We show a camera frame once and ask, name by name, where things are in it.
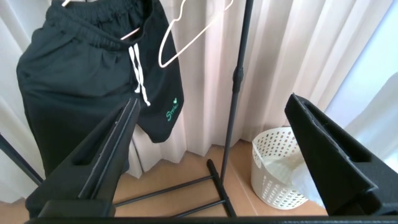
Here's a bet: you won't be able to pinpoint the black clothes rack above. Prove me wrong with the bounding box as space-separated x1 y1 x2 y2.
0 0 255 218

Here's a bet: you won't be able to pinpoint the white laundry basket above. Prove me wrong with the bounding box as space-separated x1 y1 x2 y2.
250 126 312 210

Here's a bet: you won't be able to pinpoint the pink clothes hanger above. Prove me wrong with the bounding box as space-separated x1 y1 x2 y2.
157 0 234 68
61 0 141 41

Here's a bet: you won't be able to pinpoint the black shorts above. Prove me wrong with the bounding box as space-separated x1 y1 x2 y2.
16 0 185 178

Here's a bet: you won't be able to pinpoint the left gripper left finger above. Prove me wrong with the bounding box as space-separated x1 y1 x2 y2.
25 97 141 218

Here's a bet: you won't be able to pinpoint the beige curtain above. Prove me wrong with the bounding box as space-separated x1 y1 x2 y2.
0 0 394 203

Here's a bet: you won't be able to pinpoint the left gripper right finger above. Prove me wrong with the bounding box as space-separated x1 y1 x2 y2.
284 93 398 218

